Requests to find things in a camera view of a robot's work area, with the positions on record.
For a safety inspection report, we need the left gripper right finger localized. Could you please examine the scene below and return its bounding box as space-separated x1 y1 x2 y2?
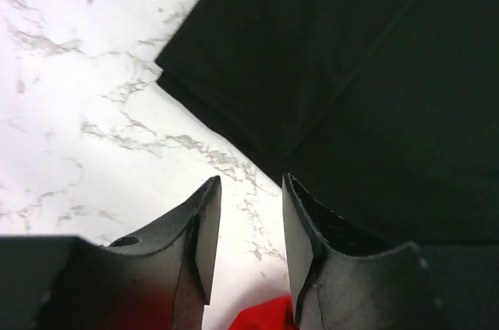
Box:
282 174 498 329

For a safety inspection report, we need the black t shirt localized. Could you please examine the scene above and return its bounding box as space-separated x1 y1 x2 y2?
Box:
156 0 498 242

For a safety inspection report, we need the folded red t shirt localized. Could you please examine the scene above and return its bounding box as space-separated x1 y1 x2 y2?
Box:
228 296 299 330

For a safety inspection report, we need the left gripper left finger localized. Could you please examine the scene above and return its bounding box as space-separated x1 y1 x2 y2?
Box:
1 176 221 329

